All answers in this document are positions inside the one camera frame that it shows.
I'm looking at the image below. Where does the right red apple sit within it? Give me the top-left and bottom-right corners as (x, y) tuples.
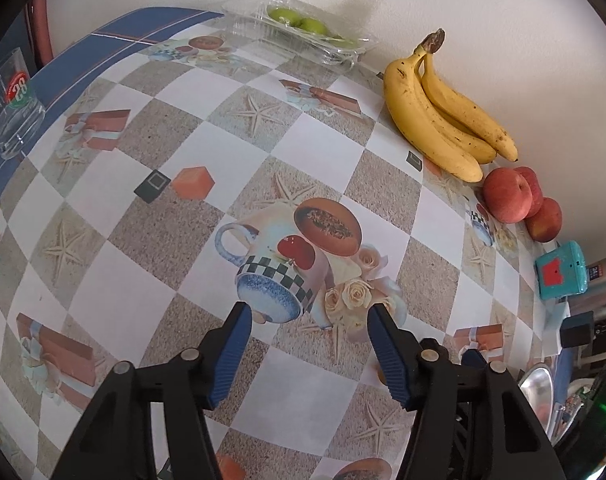
(524, 197), (562, 243)

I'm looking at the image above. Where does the front red apple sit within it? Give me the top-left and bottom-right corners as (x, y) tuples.
(482, 168), (533, 223)

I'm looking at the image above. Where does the middle red apple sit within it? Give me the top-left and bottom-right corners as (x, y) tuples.
(516, 166), (544, 218)

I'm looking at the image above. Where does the yellow banana bunch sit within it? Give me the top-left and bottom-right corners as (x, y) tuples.
(383, 28), (519, 183)

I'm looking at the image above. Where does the glass mug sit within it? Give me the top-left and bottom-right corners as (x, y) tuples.
(0, 48), (45, 160)

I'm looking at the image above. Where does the black power adapter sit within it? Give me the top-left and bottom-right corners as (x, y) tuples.
(560, 311), (595, 349)

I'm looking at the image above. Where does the white power strip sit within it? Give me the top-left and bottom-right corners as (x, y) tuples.
(542, 298), (571, 358)

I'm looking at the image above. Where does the teal plastic box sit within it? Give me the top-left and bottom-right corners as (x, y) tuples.
(535, 240), (588, 301)

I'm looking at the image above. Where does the red apple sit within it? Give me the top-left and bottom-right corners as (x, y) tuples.
(524, 197), (562, 243)
(482, 168), (533, 223)
(516, 166), (544, 218)

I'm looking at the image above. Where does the clear container with green fruits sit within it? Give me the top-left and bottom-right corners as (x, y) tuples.
(223, 0), (378, 70)

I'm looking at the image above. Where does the patterned tablecloth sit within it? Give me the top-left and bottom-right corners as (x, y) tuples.
(0, 8), (554, 479)

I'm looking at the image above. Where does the steel kettle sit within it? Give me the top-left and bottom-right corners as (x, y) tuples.
(568, 258), (606, 322)

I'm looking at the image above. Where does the silver metal plate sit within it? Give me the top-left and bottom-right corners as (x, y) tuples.
(518, 363), (554, 436)

